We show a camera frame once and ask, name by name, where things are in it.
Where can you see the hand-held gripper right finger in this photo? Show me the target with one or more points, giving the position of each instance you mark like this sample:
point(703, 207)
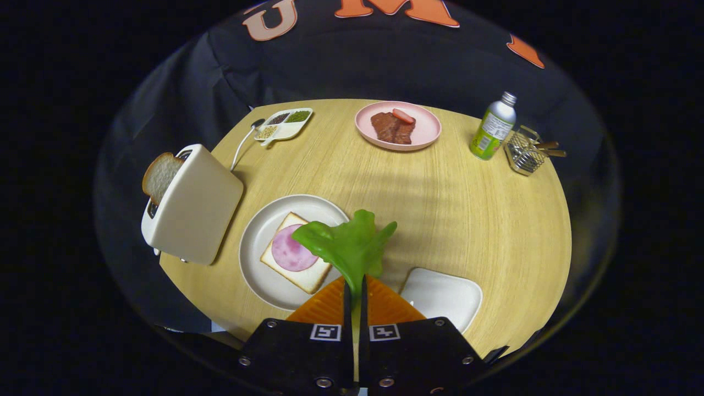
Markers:
point(412, 352)

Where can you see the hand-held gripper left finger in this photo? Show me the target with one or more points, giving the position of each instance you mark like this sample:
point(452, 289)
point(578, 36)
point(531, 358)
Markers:
point(297, 352)

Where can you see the green lettuce leaf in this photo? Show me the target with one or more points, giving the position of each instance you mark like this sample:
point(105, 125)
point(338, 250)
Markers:
point(349, 247)

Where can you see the toasted white bread slice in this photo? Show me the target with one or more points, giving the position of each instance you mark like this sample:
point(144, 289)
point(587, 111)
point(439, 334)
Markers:
point(160, 175)

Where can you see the white square plate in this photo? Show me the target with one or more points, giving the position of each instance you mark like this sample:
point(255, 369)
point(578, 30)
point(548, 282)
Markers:
point(443, 297)

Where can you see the white bread slice with crust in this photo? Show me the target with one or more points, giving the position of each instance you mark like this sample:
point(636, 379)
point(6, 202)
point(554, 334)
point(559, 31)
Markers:
point(305, 278)

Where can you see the pink ham slice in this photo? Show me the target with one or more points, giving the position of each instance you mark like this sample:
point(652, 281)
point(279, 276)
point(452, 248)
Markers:
point(291, 254)

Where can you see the grey round plate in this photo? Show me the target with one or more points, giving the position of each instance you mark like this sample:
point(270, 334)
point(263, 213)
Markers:
point(258, 242)

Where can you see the cream white toaster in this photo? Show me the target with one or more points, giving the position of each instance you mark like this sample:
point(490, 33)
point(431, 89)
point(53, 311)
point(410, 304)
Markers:
point(198, 209)

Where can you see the pink round plate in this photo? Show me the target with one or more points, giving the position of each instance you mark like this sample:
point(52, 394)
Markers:
point(426, 132)

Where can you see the brown meat slices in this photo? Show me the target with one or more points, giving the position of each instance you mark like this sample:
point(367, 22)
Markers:
point(391, 131)

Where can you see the white divided seasoning dish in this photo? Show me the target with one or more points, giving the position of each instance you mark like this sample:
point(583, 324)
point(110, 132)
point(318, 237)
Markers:
point(289, 129)

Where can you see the silver bottle with green label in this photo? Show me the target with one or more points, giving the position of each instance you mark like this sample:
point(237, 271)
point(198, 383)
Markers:
point(492, 132)

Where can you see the red food slice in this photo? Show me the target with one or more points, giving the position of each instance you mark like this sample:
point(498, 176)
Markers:
point(403, 115)

